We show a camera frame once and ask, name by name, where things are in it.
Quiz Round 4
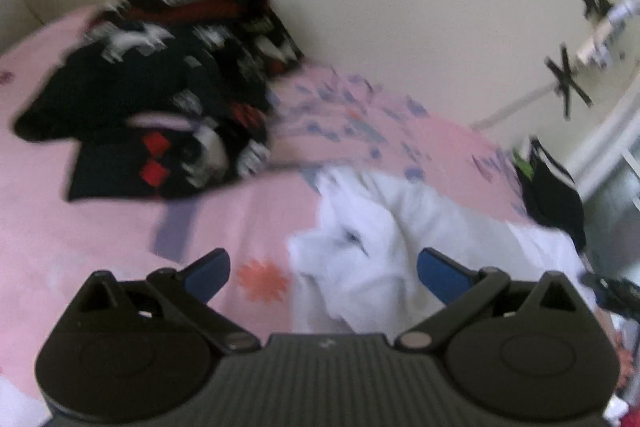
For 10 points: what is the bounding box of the white door frame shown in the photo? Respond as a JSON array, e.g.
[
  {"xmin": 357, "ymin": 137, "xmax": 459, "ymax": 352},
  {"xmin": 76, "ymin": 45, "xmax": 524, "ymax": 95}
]
[{"xmin": 562, "ymin": 92, "xmax": 640, "ymax": 212}]

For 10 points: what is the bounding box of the black bag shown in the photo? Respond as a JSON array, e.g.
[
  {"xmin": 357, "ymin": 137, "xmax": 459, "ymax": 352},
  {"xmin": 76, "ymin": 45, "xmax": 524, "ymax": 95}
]
[{"xmin": 514, "ymin": 136, "xmax": 588, "ymax": 253}]

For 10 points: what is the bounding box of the black skull printed sweater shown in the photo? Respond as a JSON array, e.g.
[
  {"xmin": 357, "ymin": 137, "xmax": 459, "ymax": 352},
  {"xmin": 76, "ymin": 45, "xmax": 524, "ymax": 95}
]
[{"xmin": 12, "ymin": 0, "xmax": 306, "ymax": 180}]

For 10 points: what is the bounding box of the dark object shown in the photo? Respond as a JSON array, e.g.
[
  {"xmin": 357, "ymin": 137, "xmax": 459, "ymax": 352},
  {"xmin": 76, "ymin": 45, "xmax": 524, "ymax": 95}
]
[{"xmin": 579, "ymin": 273, "xmax": 640, "ymax": 310}]

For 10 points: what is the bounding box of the black garment with red diamonds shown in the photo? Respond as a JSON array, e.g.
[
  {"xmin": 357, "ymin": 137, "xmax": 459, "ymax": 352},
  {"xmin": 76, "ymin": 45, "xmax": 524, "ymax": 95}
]
[{"xmin": 64, "ymin": 127, "xmax": 273, "ymax": 204}]

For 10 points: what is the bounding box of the white garment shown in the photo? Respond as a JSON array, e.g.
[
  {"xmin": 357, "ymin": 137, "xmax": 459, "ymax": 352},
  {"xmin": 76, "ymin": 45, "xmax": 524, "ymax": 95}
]
[{"xmin": 287, "ymin": 166, "xmax": 601, "ymax": 334}]

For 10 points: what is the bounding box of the pink floral bed sheet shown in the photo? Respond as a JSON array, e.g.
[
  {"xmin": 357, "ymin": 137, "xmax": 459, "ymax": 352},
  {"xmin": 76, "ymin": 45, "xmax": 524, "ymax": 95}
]
[{"xmin": 0, "ymin": 4, "xmax": 596, "ymax": 410}]

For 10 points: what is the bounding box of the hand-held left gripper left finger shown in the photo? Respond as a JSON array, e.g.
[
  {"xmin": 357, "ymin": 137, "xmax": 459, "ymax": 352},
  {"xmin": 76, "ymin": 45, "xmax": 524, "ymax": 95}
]
[{"xmin": 72, "ymin": 248, "xmax": 261, "ymax": 354}]

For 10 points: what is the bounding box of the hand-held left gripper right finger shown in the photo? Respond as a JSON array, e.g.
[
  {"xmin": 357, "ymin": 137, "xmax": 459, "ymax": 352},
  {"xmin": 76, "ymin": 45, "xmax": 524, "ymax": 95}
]
[{"xmin": 395, "ymin": 248, "xmax": 580, "ymax": 352}]

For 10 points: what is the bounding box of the white wall fixture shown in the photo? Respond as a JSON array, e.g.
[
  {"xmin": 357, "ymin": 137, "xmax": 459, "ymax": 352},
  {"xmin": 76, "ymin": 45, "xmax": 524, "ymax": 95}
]
[{"xmin": 575, "ymin": 0, "xmax": 640, "ymax": 68}]

